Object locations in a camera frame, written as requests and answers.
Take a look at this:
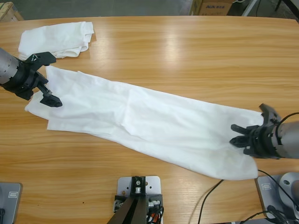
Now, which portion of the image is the dark camera post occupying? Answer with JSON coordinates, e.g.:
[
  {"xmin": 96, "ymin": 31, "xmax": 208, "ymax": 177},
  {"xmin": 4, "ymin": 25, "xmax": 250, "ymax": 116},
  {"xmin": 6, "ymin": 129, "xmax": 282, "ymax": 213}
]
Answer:
[{"xmin": 108, "ymin": 176, "xmax": 150, "ymax": 224}]

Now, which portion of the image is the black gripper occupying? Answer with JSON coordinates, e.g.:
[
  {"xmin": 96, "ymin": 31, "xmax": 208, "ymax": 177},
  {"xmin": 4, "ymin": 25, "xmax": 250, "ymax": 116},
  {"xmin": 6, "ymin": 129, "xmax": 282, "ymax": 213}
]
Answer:
[
  {"xmin": 0, "ymin": 60, "xmax": 63, "ymax": 108},
  {"xmin": 230, "ymin": 124, "xmax": 281, "ymax": 161}
]

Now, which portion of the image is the black metal frame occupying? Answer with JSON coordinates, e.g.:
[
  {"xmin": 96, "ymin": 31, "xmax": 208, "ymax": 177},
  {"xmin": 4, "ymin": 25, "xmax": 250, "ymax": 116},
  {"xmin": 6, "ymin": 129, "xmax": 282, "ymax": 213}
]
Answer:
[{"xmin": 274, "ymin": 0, "xmax": 299, "ymax": 23}]

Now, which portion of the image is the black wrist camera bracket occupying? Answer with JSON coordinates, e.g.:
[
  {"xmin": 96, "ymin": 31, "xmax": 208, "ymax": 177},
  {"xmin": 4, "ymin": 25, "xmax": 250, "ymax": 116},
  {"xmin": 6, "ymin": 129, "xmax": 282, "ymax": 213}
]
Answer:
[
  {"xmin": 22, "ymin": 51, "xmax": 57, "ymax": 73},
  {"xmin": 258, "ymin": 104, "xmax": 282, "ymax": 128}
]

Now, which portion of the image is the long thin black cable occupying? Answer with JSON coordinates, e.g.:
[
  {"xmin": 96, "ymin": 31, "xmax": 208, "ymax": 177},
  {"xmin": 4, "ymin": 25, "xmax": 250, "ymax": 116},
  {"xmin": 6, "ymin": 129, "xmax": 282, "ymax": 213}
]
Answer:
[{"xmin": 199, "ymin": 169, "xmax": 280, "ymax": 224}]

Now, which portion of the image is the cardboard box with AUX print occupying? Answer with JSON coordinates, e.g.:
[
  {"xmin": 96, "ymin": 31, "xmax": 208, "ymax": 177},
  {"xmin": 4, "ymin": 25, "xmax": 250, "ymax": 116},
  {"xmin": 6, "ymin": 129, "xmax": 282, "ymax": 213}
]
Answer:
[{"xmin": 200, "ymin": 0, "xmax": 234, "ymax": 16}]

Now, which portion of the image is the white Unitree print t-shirt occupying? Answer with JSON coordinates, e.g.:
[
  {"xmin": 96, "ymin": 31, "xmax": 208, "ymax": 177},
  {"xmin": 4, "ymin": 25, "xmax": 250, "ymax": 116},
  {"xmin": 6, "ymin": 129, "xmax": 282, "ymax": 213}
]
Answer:
[{"xmin": 24, "ymin": 66, "xmax": 263, "ymax": 182}]

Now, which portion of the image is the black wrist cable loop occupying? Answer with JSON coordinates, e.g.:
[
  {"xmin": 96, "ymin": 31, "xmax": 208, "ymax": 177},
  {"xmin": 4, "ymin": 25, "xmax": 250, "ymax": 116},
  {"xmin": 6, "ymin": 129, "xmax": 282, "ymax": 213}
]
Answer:
[{"xmin": 279, "ymin": 112, "xmax": 299, "ymax": 124}]

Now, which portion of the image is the wooden crate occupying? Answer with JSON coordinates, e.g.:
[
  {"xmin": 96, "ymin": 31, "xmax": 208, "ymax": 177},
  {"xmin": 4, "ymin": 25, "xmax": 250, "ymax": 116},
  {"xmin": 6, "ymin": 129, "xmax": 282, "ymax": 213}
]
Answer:
[{"xmin": 0, "ymin": 1, "xmax": 24, "ymax": 23}]

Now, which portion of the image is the white metal frame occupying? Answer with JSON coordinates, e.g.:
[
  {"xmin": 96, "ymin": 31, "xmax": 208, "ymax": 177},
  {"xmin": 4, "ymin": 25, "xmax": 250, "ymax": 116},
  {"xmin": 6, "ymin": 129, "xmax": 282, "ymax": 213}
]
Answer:
[{"xmin": 242, "ymin": 0, "xmax": 263, "ymax": 17}]

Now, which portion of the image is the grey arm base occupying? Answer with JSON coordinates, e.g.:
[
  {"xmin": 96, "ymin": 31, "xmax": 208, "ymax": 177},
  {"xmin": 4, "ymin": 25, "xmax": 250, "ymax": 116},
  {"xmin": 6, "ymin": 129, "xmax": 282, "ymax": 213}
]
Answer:
[
  {"xmin": 254, "ymin": 172, "xmax": 299, "ymax": 220},
  {"xmin": 0, "ymin": 182, "xmax": 23, "ymax": 224}
]

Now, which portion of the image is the black base plug cable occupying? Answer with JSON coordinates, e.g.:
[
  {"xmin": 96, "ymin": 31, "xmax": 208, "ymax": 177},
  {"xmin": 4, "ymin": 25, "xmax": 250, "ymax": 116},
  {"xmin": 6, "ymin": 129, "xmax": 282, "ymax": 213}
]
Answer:
[{"xmin": 242, "ymin": 205, "xmax": 299, "ymax": 224}]

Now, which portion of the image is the white mount block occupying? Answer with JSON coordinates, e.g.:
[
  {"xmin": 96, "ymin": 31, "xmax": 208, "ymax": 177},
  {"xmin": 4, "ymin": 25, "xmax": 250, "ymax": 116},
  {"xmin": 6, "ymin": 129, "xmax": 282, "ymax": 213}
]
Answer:
[{"xmin": 116, "ymin": 176, "xmax": 162, "ymax": 210}]

